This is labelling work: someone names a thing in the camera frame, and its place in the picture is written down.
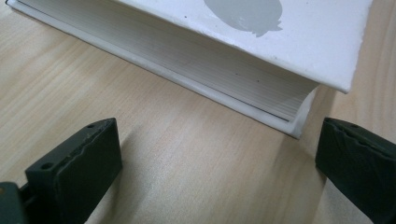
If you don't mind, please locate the white book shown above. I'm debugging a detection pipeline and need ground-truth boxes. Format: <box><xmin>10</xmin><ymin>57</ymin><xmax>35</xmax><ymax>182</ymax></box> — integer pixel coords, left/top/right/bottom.
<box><xmin>6</xmin><ymin>0</ymin><xmax>375</xmax><ymax>139</ymax></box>

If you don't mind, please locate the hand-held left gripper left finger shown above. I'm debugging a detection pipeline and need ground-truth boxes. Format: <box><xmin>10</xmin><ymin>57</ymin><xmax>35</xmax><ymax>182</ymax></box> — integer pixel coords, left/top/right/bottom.
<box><xmin>25</xmin><ymin>117</ymin><xmax>123</xmax><ymax>224</ymax></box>

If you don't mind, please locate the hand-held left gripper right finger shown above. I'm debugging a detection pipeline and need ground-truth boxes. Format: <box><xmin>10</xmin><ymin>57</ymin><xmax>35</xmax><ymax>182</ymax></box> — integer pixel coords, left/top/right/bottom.
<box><xmin>315</xmin><ymin>117</ymin><xmax>396</xmax><ymax>224</ymax></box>

